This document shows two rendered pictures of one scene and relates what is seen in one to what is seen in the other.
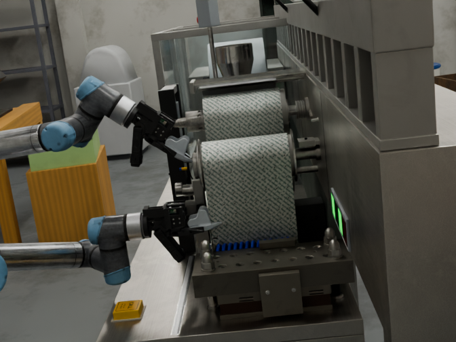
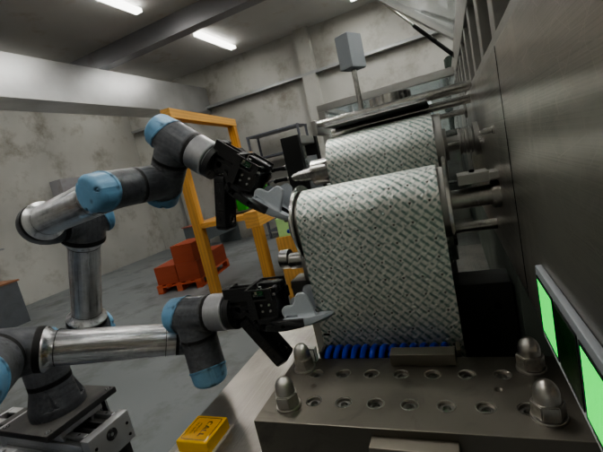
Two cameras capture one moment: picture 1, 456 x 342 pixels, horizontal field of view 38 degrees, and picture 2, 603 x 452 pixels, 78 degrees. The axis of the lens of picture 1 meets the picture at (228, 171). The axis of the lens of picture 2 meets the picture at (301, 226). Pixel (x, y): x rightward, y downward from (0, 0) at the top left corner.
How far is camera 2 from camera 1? 1.21 m
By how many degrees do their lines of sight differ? 20
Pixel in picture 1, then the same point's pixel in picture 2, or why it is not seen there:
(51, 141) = (84, 198)
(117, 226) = (192, 313)
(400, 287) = not seen: outside the picture
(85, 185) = not seen: hidden behind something
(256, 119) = (397, 158)
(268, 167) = (401, 223)
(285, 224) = (439, 320)
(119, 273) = (203, 375)
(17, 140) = (66, 200)
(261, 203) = (394, 284)
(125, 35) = not seen: hidden behind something
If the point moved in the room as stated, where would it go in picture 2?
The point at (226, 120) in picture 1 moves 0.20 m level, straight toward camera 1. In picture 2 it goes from (356, 162) to (336, 169)
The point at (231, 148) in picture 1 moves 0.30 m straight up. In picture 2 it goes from (339, 195) to (301, 8)
